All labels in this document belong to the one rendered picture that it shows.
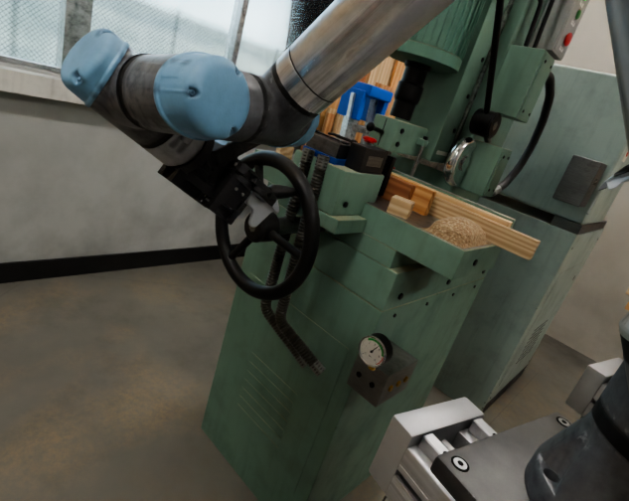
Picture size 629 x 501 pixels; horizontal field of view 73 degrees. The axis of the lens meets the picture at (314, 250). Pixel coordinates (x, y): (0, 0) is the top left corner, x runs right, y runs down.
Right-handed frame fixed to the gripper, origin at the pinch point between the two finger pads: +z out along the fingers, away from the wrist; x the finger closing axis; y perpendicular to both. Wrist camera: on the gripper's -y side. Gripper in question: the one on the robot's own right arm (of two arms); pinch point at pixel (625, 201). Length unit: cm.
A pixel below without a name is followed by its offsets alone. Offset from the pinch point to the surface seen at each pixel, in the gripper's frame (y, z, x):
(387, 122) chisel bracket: 42, -19, -59
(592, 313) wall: -106, 149, 64
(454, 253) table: 66, -18, -31
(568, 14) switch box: 0, -36, -38
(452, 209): 49, -12, -36
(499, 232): 51, -14, -26
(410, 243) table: 65, -14, -39
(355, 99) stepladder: -25, 27, -98
